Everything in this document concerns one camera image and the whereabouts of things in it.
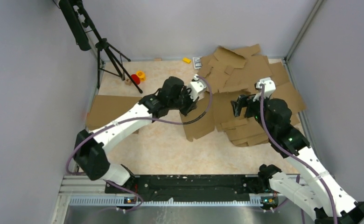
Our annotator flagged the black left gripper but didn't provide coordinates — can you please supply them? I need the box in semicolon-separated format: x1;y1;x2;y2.
168;86;199;117

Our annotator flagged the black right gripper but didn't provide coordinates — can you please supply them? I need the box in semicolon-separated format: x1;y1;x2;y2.
230;91;274;135

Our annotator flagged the cardboard box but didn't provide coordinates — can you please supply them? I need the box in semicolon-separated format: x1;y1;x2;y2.
85;95;141;131
179;90;251;142

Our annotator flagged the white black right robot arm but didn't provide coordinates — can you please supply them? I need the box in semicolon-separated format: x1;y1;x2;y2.
231;95;364;224

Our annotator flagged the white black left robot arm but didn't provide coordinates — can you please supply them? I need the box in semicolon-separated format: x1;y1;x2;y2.
70;75;208;193

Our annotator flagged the playing card box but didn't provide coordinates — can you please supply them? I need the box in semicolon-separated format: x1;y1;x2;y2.
192;57;202;70

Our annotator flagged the folded closed cardboard box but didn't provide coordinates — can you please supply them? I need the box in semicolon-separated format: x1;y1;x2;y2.
85;95;141;131

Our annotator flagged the cardboard sheet pile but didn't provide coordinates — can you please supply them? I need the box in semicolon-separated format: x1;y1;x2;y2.
198;44;306;147

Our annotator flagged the yellow block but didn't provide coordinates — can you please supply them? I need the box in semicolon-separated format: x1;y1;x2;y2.
182;57;191;64

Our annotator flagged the orange round toy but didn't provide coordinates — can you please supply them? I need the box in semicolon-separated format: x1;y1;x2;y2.
135;70;146;82

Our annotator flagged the red round toy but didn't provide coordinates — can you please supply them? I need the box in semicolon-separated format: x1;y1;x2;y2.
131;74;141;85

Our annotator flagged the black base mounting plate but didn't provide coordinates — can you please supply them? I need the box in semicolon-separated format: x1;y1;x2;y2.
105;174;289;203

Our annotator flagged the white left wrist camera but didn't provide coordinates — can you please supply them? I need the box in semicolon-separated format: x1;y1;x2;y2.
187;74;207;101

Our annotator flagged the black camera tripod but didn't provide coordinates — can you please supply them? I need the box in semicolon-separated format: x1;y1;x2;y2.
53;0;143;93

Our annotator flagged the aluminium frame rail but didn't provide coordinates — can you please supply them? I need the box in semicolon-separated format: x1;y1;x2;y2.
50;175;353;224

